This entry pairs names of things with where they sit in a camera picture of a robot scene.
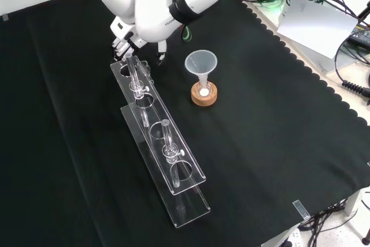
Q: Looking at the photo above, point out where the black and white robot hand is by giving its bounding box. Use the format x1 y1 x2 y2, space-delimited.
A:
109 16 168 67

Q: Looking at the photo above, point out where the clear weighing funnel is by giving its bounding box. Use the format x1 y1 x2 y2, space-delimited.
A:
138 59 152 76

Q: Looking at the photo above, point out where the translucent plastic funnel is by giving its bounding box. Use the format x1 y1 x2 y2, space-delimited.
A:
184 50 219 91

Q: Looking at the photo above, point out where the clear funnel stand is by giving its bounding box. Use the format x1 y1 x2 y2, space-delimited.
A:
110 53 212 228

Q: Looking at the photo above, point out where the small round-bottom glass flask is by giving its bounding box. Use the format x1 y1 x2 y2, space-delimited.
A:
196 75 212 98

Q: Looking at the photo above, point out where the black cloth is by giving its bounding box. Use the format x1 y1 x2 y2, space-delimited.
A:
0 0 370 247

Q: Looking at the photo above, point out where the pale board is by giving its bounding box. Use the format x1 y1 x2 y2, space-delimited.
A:
276 0 360 60

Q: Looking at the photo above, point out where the black power adapter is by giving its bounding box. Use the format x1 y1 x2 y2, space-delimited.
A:
347 23 370 47

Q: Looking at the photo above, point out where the white power strip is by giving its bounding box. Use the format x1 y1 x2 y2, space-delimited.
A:
276 227 305 247

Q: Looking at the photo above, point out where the green cable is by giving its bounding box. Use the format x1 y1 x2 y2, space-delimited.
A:
181 25 194 43

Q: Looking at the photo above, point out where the cork ring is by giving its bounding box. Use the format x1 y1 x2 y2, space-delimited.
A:
190 82 219 107

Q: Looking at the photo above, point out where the black coiled cable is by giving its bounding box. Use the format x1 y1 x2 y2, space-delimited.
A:
334 35 370 99

